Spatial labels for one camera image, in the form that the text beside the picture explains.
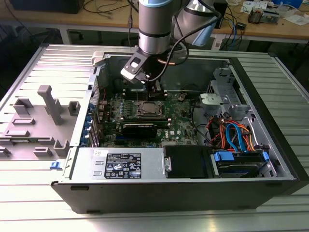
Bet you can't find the large black box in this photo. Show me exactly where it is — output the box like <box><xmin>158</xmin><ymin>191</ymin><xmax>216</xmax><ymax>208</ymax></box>
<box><xmin>9</xmin><ymin>0</ymin><xmax>85</xmax><ymax>14</ymax></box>

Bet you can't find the copper heat sink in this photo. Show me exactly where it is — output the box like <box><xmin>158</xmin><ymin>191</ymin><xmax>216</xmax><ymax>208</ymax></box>
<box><xmin>248</xmin><ymin>7</ymin><xmax>265</xmax><ymax>25</ymax></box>

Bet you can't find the silver metal drive cage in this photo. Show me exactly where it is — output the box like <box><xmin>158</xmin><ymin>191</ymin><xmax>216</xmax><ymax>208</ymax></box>
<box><xmin>209</xmin><ymin>67</ymin><xmax>236</xmax><ymax>107</ymax></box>

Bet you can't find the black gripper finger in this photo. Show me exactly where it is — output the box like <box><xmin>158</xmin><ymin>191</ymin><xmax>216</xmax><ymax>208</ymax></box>
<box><xmin>147</xmin><ymin>81</ymin><xmax>168</xmax><ymax>102</ymax></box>

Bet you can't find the grey USB cable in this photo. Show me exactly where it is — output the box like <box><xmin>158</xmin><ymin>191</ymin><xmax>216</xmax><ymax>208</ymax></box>
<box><xmin>127</xmin><ymin>0</ymin><xmax>135</xmax><ymax>46</ymax></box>

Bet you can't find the black and grey PC case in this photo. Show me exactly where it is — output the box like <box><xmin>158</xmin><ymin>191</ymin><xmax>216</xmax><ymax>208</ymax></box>
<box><xmin>50</xmin><ymin>49</ymin><xmax>309</xmax><ymax>215</ymax></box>

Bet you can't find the metal socket cover frame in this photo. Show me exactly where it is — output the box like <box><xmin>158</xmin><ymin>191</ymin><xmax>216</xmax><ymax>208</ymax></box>
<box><xmin>137</xmin><ymin>100</ymin><xmax>166</xmax><ymax>118</ymax></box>

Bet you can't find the blue round cable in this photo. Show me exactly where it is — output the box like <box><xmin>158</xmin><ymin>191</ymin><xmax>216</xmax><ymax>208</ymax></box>
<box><xmin>231</xmin><ymin>18</ymin><xmax>239</xmax><ymax>46</ymax></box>

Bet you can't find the grey power supply unit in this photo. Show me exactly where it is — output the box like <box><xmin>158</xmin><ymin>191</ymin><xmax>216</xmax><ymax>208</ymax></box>
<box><xmin>69</xmin><ymin>146</ymin><xmax>168</xmax><ymax>181</ymax></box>

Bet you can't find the grey plastic parts rack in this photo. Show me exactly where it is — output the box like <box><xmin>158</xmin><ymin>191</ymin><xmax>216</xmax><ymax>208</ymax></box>
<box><xmin>0</xmin><ymin>84</ymin><xmax>82</xmax><ymax>160</ymax></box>

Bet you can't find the red and orange wire bundle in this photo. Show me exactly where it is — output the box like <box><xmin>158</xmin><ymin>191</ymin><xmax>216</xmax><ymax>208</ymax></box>
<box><xmin>206</xmin><ymin>115</ymin><xmax>229</xmax><ymax>148</ymax></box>

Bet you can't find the green motherboard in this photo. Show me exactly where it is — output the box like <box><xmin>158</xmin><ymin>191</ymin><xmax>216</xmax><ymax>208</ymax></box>
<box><xmin>96</xmin><ymin>91</ymin><xmax>201</xmax><ymax>148</ymax></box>

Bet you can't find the grey electronic device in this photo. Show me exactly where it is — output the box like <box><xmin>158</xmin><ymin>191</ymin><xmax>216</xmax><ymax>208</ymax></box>
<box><xmin>263</xmin><ymin>7</ymin><xmax>281</xmax><ymax>25</ymax></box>

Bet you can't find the white paper sheet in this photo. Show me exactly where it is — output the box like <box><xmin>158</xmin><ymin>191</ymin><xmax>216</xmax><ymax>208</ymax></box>
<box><xmin>282</xmin><ymin>14</ymin><xmax>309</xmax><ymax>26</ymax></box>

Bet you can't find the blue flat wire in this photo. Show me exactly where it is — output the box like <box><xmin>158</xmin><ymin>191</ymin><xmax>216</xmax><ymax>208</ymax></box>
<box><xmin>225</xmin><ymin>123</ymin><xmax>249</xmax><ymax>153</ymax></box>

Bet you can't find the grey metal fan bracket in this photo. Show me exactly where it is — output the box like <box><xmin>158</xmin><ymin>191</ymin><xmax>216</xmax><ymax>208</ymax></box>
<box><xmin>199</xmin><ymin>93</ymin><xmax>230</xmax><ymax>114</ymax></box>

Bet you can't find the orange flat wire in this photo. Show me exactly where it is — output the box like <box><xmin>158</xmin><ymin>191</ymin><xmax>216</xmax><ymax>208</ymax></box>
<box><xmin>238</xmin><ymin>123</ymin><xmax>255</xmax><ymax>152</ymax></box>

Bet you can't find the black graphics card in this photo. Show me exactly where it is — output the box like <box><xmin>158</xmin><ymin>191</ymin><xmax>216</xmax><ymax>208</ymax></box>
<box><xmin>120</xmin><ymin>123</ymin><xmax>157</xmax><ymax>140</ymax></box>

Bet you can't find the grey case latch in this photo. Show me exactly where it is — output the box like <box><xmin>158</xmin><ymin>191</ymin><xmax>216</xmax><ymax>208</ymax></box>
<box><xmin>91</xmin><ymin>51</ymin><xmax>107</xmax><ymax>67</ymax></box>

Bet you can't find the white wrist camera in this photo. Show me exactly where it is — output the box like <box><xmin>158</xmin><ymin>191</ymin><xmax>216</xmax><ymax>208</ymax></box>
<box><xmin>120</xmin><ymin>51</ymin><xmax>150</xmax><ymax>84</ymax></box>

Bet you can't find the wooden desk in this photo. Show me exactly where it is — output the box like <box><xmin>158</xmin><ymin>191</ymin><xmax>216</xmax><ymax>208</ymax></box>
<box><xmin>0</xmin><ymin>0</ymin><xmax>309</xmax><ymax>44</ymax></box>

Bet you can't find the hard disk in blue carrier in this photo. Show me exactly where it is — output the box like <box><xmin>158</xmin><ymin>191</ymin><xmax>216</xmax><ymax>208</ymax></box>
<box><xmin>212</xmin><ymin>149</ymin><xmax>270</xmax><ymax>178</ymax></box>

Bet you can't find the tall black box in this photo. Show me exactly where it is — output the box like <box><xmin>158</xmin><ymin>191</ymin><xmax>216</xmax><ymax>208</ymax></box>
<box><xmin>215</xmin><ymin>0</ymin><xmax>229</xmax><ymax>29</ymax></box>

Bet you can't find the black round wire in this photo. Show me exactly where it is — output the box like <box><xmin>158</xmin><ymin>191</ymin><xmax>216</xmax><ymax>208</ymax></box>
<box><xmin>180</xmin><ymin>83</ymin><xmax>215</xmax><ymax>148</ymax></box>

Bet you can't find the CPU socket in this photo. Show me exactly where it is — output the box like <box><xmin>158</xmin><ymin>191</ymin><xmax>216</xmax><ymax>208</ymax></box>
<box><xmin>136</xmin><ymin>99</ymin><xmax>167</xmax><ymax>118</ymax></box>

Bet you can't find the silver hinge bracket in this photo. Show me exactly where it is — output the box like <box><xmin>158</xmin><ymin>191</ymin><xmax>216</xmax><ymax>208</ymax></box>
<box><xmin>164</xmin><ymin>156</ymin><xmax>172</xmax><ymax>174</ymax></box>

